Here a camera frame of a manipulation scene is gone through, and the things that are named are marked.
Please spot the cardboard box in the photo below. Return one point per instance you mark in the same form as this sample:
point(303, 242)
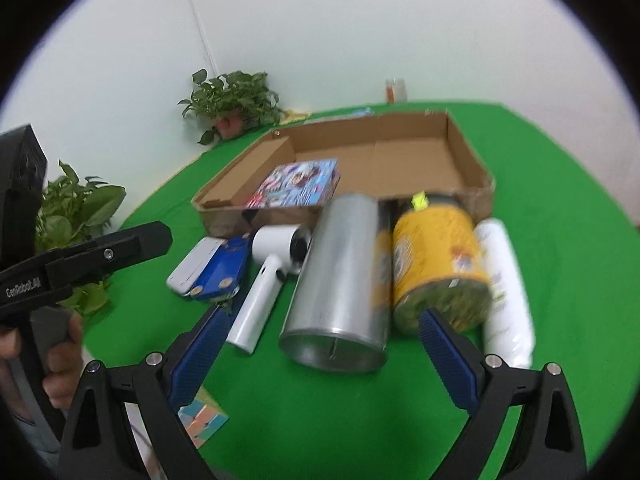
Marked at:
point(390, 160)

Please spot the flat blue card packet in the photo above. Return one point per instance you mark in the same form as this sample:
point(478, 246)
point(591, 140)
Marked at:
point(361, 111)

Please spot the yellow label glass jar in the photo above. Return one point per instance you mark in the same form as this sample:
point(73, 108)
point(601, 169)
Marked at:
point(435, 255)

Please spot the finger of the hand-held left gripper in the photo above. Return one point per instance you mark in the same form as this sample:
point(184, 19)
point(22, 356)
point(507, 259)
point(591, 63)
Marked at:
point(130, 245)

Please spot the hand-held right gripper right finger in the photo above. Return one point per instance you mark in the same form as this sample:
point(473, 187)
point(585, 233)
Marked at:
point(445, 355)

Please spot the person's left hand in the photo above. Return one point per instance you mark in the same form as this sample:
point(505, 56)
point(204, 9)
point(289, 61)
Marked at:
point(62, 365)

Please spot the white bottle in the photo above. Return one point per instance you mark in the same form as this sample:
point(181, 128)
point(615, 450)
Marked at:
point(500, 285)

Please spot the colourful cartoon print box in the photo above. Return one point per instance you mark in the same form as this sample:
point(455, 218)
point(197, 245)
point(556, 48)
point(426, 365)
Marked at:
point(295, 185)

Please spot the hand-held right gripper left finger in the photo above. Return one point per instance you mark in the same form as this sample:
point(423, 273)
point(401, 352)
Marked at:
point(195, 355)

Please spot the person's left forearm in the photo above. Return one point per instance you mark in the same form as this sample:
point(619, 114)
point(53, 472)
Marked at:
point(32, 442)

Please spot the yellow paper packet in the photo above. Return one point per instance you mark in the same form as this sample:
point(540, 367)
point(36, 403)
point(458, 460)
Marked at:
point(295, 116)

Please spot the white rectangular case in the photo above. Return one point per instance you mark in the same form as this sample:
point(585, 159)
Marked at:
point(192, 265)

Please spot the potted plant with orange pot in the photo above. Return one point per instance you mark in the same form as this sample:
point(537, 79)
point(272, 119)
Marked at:
point(235, 95)

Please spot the large leafy green plant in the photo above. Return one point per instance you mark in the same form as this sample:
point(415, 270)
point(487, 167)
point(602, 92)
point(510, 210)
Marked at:
point(75, 210)

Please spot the pastel puzzle cube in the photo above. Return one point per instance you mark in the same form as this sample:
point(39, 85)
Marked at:
point(205, 422)

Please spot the small clear glass jar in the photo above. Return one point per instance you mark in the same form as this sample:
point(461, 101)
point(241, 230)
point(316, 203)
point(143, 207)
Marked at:
point(395, 91)

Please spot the silver metal can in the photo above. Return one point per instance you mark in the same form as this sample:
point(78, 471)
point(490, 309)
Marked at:
point(340, 270)

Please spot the blue stapler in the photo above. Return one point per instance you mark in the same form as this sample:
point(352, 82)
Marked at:
point(220, 270)

